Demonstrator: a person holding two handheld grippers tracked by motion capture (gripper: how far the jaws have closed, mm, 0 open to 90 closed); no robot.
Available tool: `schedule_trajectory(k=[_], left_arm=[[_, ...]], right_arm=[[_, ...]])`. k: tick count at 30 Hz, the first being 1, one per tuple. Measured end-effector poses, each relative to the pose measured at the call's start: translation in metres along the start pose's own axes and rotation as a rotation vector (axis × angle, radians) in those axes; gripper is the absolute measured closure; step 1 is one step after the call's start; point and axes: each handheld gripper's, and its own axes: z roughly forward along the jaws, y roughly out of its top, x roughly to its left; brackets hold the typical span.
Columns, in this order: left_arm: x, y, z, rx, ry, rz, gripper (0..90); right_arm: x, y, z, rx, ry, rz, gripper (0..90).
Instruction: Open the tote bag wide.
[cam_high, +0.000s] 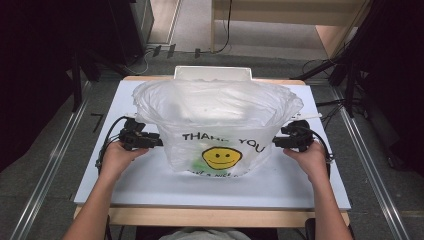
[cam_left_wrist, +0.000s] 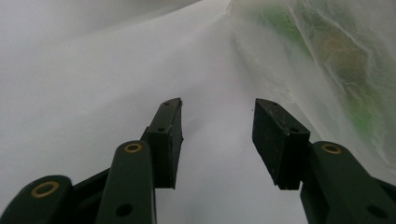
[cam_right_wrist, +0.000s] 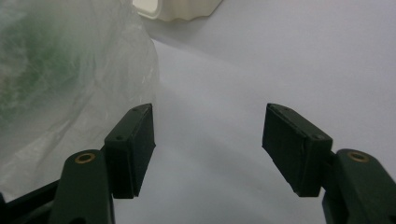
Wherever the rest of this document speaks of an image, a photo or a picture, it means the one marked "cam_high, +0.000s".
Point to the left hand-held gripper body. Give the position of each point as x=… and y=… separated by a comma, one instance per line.
x=133, y=138

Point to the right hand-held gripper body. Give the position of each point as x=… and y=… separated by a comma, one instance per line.
x=298, y=136

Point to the clear smiley plastic bag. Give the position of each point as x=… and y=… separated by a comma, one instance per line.
x=216, y=106

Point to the person's right hand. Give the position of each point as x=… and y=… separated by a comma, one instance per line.
x=313, y=161

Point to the person's left hand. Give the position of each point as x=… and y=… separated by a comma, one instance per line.
x=115, y=161

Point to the black metal stand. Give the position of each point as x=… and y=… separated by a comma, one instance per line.
x=76, y=83

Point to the black tripod stand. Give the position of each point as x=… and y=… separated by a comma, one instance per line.
x=348, y=70

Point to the white plastic bin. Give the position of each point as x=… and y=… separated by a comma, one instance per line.
x=213, y=72

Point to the black power plug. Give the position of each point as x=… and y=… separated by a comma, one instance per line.
x=197, y=53
x=171, y=50

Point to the person's grey clothing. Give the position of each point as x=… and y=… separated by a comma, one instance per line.
x=203, y=235

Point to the black cabinet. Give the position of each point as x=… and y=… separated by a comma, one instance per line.
x=133, y=30

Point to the light wooden shelf unit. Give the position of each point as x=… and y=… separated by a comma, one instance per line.
x=266, y=11

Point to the metal floor rail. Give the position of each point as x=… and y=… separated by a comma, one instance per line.
x=370, y=166
x=50, y=166

